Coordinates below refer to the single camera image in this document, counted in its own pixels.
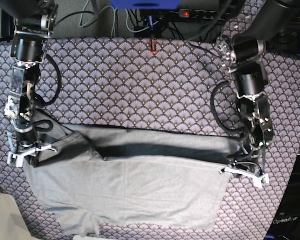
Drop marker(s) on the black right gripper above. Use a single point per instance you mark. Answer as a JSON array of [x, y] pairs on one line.
[[27, 136]]

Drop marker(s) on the black power strip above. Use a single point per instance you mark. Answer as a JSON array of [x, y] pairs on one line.
[[197, 14]]

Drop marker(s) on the white foam board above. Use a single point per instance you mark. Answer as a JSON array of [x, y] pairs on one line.
[[12, 224]]

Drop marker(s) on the patterned purple tablecloth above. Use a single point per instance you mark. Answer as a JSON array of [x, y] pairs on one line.
[[119, 82]]

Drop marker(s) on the blue clamp handle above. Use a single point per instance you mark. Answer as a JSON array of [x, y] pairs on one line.
[[151, 23]]

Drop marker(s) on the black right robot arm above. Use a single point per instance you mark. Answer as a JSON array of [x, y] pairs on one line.
[[34, 23]]

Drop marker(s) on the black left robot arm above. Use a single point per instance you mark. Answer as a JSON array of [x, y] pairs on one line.
[[250, 79]]

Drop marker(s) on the black OpenArm box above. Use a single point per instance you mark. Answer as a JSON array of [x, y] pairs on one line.
[[286, 223]]

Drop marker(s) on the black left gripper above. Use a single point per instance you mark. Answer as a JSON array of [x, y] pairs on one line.
[[247, 157]]

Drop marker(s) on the red table clamp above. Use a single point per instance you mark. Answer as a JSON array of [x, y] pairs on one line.
[[153, 46]]

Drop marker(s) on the white camera bracket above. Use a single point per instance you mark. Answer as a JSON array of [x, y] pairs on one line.
[[17, 157], [259, 181]]

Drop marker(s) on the light grey T-shirt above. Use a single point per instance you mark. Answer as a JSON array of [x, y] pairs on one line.
[[130, 176]]

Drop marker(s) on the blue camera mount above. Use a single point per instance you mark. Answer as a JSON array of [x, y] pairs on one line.
[[145, 4]]

